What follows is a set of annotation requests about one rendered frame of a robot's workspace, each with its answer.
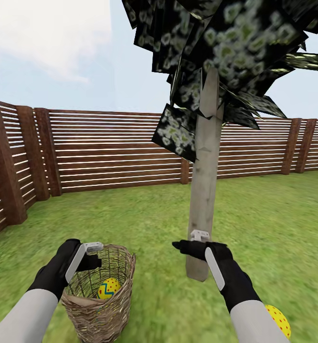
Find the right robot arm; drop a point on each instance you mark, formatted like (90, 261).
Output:
(252, 321)

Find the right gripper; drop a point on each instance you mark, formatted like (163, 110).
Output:
(187, 247)

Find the tree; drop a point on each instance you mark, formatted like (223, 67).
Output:
(221, 56)

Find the wicker basket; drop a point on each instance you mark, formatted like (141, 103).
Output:
(101, 320)

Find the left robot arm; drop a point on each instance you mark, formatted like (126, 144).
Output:
(29, 319)

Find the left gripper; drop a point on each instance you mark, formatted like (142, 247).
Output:
(92, 262)

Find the easter egg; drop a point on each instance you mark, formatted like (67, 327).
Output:
(280, 319)
(108, 287)

